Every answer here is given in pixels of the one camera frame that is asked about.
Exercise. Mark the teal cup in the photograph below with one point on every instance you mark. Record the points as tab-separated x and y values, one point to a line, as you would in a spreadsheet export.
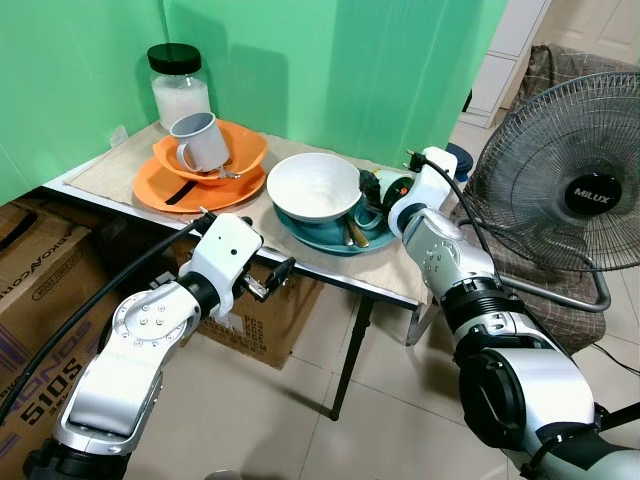
366	215

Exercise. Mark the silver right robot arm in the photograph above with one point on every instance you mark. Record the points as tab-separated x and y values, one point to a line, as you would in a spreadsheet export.
500	350

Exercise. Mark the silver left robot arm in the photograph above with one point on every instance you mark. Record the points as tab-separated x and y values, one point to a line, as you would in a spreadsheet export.
120	370

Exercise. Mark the small brown cardboard box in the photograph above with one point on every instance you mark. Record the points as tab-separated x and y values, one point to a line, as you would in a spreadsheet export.
270	320

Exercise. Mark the wooden spoon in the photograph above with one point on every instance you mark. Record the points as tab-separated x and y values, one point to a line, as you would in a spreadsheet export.
353	232

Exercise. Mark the teal plate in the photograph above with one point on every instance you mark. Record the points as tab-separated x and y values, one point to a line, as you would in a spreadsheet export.
320	238

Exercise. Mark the white ceramic bowl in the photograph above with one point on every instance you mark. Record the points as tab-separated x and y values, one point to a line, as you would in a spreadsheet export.
312	185

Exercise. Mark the dark blue round container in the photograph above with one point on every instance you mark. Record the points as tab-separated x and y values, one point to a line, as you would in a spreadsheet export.
458	158

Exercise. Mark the folding table with black legs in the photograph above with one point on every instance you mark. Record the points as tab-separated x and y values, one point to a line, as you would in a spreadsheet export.
350	350

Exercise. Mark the black backdrop clip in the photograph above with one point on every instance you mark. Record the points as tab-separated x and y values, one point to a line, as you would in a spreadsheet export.
469	100

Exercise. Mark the orange plastic bowl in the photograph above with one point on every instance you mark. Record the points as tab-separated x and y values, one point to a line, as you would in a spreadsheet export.
245	148

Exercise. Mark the green backdrop cloth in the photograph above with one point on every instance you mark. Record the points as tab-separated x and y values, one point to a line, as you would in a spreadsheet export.
330	60

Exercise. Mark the orange plastic plate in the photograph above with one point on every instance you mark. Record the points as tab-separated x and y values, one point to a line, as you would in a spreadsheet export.
150	190

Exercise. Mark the grey metal mug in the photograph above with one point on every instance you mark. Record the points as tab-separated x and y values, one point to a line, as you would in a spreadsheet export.
205	145

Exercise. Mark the black Milux electric fan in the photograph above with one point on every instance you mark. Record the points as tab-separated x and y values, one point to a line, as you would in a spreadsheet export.
560	140

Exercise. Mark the white cabinet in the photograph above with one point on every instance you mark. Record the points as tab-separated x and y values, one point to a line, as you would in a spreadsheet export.
510	50

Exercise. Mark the brown plaid metal chair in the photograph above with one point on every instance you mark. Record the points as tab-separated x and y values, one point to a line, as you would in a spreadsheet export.
545	290

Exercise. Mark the beige table mat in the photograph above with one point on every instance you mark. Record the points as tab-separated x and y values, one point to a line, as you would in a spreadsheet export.
110	170

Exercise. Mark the glass jar with black lid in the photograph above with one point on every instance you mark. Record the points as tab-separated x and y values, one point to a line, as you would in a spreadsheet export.
180	95

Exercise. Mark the large printed cardboard box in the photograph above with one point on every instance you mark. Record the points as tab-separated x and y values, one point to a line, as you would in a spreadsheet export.
50	290

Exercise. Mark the black stand leg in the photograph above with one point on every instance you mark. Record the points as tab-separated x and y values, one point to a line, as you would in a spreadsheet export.
620	413

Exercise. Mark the beige door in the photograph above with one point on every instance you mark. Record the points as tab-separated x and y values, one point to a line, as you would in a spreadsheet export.
600	25

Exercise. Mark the grey green robot torso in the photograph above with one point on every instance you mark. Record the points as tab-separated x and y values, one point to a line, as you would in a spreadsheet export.
590	460

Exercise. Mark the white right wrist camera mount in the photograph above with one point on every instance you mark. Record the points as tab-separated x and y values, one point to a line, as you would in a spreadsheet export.
425	190

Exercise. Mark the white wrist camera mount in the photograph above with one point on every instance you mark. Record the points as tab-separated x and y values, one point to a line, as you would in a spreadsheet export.
225	250
425	190

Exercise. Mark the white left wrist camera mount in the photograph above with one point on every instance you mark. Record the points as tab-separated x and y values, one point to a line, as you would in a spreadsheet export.
225	250

